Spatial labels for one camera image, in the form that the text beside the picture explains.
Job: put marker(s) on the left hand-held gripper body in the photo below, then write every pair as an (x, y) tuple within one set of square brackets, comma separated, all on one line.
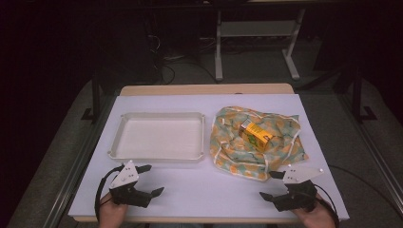
[(125, 179)]

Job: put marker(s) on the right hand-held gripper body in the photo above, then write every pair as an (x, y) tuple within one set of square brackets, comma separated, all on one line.
[(299, 193)]

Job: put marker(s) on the white plastic tray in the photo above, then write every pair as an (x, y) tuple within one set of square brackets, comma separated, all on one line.
[(158, 139)]

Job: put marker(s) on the orange snack packet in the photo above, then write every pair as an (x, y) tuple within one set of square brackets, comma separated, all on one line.
[(256, 134)]

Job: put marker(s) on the orange green patterned cloth bag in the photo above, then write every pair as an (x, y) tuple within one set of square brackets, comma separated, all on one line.
[(228, 148)]

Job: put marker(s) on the person's right hand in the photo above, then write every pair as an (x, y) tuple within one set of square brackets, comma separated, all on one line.
[(316, 218)]

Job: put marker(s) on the person's left hand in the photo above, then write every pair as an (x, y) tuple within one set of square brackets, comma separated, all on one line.
[(111, 215)]

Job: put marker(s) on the white table mat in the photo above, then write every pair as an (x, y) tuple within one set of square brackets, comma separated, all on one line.
[(190, 190)]

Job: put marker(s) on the black metal stand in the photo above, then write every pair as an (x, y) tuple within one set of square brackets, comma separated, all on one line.
[(357, 95), (96, 101)]

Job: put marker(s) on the wooden table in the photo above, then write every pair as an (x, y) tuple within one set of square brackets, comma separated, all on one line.
[(206, 89)]

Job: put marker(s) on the aluminium rail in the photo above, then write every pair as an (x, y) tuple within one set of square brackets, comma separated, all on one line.
[(379, 158), (79, 164)]

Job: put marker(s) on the white metal frame stand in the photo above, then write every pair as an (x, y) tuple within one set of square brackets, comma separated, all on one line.
[(253, 28)]

